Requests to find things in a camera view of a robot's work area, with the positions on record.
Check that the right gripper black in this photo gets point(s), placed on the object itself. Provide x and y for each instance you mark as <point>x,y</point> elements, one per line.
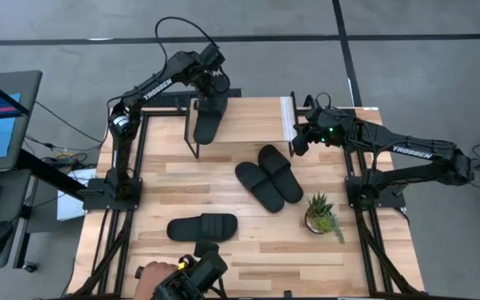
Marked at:
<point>327,125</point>

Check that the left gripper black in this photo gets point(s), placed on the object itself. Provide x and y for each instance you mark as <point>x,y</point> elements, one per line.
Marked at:
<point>213,83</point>

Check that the black rubber slide sandal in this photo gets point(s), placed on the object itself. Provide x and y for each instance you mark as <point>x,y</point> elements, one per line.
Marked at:
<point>261,187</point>
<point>206,129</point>
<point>281,175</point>
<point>186,228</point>

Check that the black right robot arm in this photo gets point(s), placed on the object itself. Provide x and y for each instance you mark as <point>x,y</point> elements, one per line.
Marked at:
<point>411,152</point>

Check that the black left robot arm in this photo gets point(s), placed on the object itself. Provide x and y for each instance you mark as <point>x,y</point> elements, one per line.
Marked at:
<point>156,89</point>

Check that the potted succulent plant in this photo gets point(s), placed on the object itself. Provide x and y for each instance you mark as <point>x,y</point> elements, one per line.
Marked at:
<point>319,216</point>

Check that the white paper sheet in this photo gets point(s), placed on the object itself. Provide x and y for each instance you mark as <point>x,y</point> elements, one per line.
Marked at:
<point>71,208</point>

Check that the person's hand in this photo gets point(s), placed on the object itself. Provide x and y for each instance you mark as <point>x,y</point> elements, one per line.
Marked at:
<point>152,279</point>

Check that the grey side desk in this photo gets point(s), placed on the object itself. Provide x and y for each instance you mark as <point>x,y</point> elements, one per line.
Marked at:
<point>11,200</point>

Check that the black round knob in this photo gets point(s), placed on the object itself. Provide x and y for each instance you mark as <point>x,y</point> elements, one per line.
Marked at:
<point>30,267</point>

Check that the wooden shelf with black frame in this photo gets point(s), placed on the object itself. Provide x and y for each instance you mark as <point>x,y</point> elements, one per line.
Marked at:
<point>248,121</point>

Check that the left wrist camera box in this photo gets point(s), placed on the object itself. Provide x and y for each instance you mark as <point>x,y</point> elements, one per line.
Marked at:
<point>213,56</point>

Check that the black aluminium table frame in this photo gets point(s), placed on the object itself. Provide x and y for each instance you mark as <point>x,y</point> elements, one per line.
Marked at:
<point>143,137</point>

